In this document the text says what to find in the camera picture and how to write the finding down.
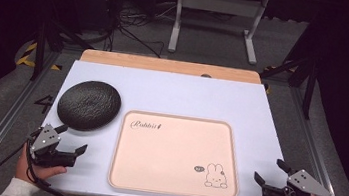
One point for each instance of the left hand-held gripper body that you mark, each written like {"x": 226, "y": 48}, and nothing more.
{"x": 45, "y": 139}

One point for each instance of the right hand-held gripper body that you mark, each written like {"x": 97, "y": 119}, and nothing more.
{"x": 306, "y": 184}

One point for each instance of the black round textured plate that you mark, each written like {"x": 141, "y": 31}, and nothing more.
{"x": 89, "y": 105}

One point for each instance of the person's left hand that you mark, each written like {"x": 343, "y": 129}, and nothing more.
{"x": 24, "y": 172}

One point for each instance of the black floor tape mark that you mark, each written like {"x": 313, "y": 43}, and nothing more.
{"x": 44, "y": 104}

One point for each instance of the yellow black floor tape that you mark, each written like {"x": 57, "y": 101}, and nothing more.
{"x": 26, "y": 56}

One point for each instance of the black tripod stand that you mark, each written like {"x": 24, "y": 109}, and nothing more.
{"x": 309, "y": 91}
{"x": 41, "y": 48}

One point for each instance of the pink tray with rabbit print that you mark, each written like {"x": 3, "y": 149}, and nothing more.
{"x": 171, "y": 158}

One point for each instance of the wooden desk board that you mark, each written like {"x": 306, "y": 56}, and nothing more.
{"x": 166, "y": 65}

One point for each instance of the white metal stand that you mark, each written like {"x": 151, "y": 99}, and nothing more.
{"x": 221, "y": 3}

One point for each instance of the aluminium rail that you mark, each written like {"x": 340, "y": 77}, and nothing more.
{"x": 0, "y": 130}
{"x": 319, "y": 162}

